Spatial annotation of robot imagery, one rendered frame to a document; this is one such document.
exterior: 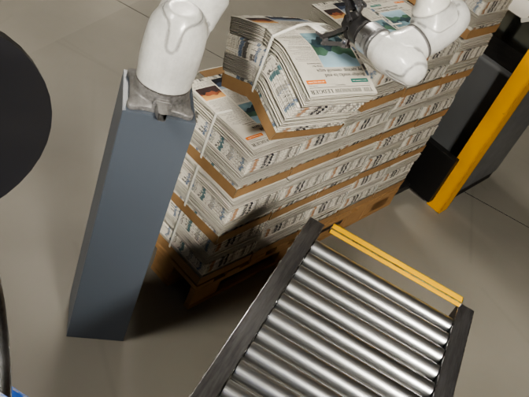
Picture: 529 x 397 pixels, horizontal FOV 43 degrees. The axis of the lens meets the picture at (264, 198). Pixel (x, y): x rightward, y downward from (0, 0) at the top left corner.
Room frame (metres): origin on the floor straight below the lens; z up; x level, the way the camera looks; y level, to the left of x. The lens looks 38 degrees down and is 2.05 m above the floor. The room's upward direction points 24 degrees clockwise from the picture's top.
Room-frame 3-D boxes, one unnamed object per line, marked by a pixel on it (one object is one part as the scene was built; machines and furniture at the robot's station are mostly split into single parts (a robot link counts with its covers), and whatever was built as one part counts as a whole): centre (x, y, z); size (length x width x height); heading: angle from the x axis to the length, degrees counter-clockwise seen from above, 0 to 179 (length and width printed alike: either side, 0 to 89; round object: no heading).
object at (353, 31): (1.82, -0.03, 1.31); 0.09 x 0.07 x 0.08; 49
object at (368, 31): (1.77, -0.09, 1.32); 0.09 x 0.06 x 0.09; 139
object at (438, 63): (2.75, -0.24, 0.95); 0.38 x 0.29 x 0.23; 60
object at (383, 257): (1.56, -0.43, 0.81); 0.43 x 0.03 x 0.02; 81
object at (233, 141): (2.38, -0.03, 0.42); 1.17 x 0.39 x 0.83; 150
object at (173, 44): (1.58, 0.39, 1.17); 0.18 x 0.16 x 0.22; 11
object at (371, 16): (2.50, -0.09, 1.06); 0.37 x 0.29 x 0.01; 62
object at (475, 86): (3.70, -0.79, 0.40); 0.70 x 0.55 x 0.80; 60
